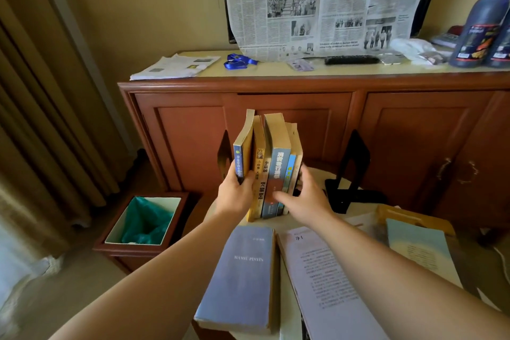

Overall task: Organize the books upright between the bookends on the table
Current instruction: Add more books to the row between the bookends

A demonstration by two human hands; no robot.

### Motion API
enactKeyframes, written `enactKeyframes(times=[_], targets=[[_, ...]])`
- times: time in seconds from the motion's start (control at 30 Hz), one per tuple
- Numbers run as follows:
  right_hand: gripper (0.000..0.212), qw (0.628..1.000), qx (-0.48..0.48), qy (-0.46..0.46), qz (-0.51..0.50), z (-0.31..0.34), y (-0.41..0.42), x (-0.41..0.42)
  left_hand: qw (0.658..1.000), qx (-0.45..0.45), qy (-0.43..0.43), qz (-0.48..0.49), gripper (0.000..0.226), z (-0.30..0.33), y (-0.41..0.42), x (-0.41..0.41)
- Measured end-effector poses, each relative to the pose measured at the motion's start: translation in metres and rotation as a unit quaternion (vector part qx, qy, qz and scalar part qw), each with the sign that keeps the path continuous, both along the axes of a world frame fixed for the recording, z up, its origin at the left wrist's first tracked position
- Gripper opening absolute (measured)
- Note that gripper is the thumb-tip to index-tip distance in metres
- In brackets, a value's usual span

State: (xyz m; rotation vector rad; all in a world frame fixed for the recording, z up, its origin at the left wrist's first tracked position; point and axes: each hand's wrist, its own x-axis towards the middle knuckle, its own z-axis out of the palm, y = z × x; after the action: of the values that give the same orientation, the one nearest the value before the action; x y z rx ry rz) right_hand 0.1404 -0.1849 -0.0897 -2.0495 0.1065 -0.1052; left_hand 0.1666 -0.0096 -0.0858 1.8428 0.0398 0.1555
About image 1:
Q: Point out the person's left hand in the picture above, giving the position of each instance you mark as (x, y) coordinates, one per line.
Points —
(235, 200)

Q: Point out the person's right hand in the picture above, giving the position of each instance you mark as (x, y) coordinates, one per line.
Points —
(310, 208)

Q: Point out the black metal bookend rack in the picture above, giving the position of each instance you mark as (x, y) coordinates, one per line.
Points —
(350, 196)

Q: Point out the yellow picture storybook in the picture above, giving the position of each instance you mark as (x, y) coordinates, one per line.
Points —
(258, 152)

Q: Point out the dark figure cover book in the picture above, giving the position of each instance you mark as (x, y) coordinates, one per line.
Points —
(245, 140)

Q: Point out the grey cover book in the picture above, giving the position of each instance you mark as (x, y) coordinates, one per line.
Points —
(297, 144)

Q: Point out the teal orange cover book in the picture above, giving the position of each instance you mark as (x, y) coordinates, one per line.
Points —
(279, 136)

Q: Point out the lavender cover book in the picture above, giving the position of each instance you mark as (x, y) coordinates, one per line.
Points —
(239, 280)

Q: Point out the small white blue book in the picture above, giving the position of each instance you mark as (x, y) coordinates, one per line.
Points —
(418, 248)

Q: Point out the person's right forearm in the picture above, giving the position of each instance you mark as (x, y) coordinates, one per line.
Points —
(398, 284)

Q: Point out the person's left forearm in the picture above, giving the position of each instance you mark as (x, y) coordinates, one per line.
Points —
(151, 292)

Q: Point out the round wooden table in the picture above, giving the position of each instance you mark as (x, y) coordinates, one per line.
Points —
(318, 173)

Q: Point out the white paper sheets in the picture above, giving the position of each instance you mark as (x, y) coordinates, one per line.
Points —
(364, 221)

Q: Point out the wooden sideboard cabinet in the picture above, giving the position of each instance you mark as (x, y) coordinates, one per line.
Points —
(187, 140)

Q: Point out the green bin liner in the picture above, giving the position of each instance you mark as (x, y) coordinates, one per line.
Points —
(145, 224)

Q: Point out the wooden trash bin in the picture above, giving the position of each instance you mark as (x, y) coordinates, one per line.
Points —
(119, 258)

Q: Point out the small lavender packet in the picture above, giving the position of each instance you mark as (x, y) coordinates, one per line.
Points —
(301, 65)

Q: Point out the folded newspaper pile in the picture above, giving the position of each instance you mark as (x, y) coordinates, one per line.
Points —
(175, 67)

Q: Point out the black remote control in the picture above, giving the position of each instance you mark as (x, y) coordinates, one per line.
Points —
(352, 60)

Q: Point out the white plastic bag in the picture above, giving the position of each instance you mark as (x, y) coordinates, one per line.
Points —
(412, 45)

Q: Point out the small clear packet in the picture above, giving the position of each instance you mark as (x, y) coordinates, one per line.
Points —
(433, 57)

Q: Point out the beige curtain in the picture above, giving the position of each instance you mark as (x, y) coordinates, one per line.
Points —
(40, 112)

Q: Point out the grey blue flat booklet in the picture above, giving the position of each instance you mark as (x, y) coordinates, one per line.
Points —
(445, 40)

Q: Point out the dark red bag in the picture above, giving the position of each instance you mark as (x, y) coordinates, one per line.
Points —
(456, 30)

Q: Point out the white sheer curtain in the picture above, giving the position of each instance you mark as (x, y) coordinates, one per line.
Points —
(16, 272)

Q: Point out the dark blue red-capped bottle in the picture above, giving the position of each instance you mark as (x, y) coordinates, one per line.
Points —
(478, 17)
(503, 49)

